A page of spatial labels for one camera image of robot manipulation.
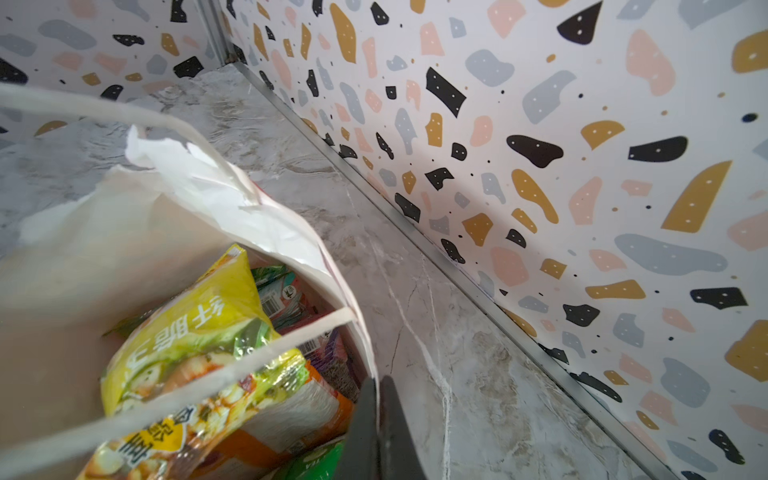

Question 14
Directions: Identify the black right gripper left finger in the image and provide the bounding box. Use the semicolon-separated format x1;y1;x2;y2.
333;378;379;480

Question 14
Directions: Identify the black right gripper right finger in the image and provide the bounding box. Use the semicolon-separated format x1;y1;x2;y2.
378;376;427;480

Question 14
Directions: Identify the yellow green snack packet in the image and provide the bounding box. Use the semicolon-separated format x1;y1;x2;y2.
79;244;310;479

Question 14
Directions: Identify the red paper bag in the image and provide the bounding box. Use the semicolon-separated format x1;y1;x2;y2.
1;84;378;479

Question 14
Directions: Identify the orange snack packet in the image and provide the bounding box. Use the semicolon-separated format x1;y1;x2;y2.
191;366;355;479

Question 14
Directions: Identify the purple snack packet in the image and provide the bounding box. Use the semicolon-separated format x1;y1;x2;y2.
270;306;360;402

